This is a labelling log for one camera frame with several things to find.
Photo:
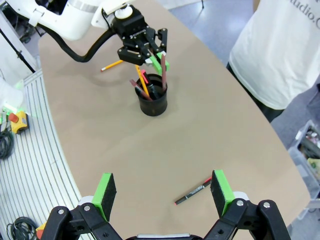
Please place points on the aluminium slatted base platform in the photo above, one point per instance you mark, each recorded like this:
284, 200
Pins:
32, 162

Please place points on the white arm base pedestal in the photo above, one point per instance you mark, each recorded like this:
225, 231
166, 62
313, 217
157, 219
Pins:
10, 95

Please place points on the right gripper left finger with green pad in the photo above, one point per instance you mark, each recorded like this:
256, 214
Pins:
102, 197

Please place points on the yellow emergency stop box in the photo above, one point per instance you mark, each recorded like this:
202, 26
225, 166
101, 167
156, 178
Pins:
18, 122
41, 230

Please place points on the clear plastic storage bin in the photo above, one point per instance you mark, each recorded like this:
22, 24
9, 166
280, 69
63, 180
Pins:
296, 152

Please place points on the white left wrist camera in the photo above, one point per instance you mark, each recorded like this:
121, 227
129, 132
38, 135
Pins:
110, 7

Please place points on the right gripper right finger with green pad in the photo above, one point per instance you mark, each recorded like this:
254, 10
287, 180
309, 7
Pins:
223, 195

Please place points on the person in white T-shirt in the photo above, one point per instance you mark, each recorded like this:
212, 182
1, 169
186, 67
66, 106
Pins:
275, 50

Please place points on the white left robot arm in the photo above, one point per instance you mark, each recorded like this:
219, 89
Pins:
75, 20

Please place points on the black tripod leg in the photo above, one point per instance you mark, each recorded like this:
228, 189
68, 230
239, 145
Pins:
17, 51

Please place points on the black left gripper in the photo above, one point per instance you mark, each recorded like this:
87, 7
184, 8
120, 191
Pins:
132, 27

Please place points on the black mesh pen holder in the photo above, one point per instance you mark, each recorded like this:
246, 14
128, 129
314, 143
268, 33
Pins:
152, 107

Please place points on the dark red pencil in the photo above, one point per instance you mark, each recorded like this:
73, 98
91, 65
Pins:
163, 75
140, 90

